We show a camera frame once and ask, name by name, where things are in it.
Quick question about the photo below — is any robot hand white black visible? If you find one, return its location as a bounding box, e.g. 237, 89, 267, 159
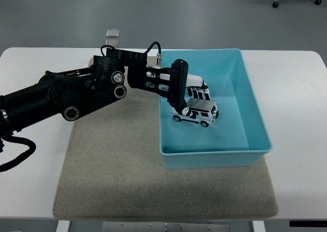
178, 74, 213, 119

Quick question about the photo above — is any white toy car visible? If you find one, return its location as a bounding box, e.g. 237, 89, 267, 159
171, 98, 220, 128

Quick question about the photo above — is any blue plastic box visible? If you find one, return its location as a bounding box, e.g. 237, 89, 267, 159
156, 48, 273, 169

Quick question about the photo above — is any grey felt mat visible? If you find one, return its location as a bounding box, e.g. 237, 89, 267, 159
52, 55, 279, 221

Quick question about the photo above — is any grey metal plate with screws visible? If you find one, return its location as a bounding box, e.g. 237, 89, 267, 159
102, 222, 230, 232

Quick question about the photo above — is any white table leg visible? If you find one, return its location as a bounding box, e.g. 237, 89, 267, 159
56, 220, 71, 232
251, 220, 266, 232

